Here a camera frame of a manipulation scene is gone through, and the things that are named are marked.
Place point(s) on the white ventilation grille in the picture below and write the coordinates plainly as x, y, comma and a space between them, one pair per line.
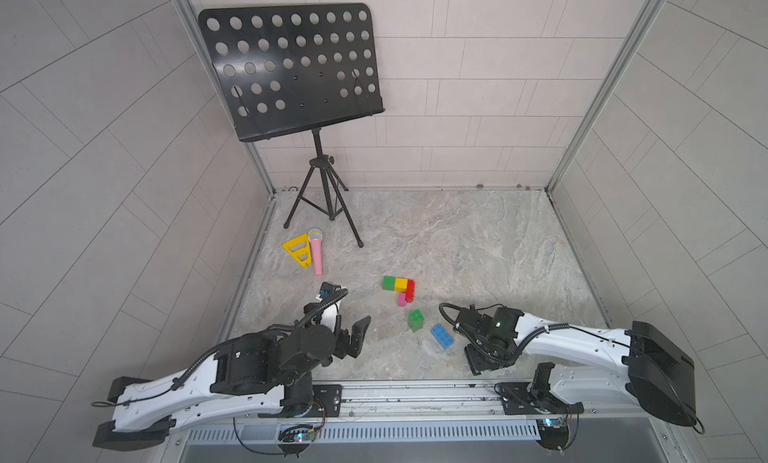
377, 432

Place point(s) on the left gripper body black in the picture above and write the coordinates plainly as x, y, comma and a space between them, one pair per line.
341, 343

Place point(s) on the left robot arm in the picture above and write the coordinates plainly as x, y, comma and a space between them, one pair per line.
267, 374

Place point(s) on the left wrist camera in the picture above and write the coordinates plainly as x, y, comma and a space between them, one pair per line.
331, 297

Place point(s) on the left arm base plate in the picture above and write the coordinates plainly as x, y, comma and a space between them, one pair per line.
304, 401

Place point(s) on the yellow plastic triangle frame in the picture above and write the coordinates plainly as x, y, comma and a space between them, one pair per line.
299, 249

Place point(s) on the green lego brick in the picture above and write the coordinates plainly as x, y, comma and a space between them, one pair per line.
415, 325
388, 283
415, 317

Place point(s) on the red lego brick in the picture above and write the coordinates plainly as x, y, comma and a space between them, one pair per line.
410, 292

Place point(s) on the yellow lego brick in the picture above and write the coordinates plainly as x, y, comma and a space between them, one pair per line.
401, 285

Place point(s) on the black perforated music stand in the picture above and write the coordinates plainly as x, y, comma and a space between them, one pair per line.
292, 69

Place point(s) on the pink toy microphone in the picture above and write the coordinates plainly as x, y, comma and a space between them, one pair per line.
315, 238

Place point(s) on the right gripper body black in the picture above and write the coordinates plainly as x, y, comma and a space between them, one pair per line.
479, 358

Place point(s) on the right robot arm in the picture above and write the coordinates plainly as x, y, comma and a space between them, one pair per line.
639, 365

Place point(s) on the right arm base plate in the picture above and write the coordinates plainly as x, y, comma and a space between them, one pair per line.
520, 398

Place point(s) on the aluminium mounting rail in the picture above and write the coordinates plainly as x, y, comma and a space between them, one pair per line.
448, 399

